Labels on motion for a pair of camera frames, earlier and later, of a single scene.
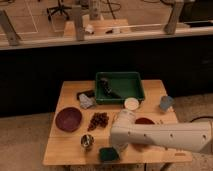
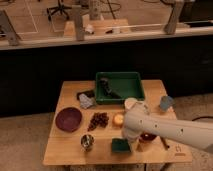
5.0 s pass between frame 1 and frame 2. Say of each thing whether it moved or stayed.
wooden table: stayed
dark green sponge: moved
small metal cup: stayed
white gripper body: moved
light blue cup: stayed
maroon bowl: stayed
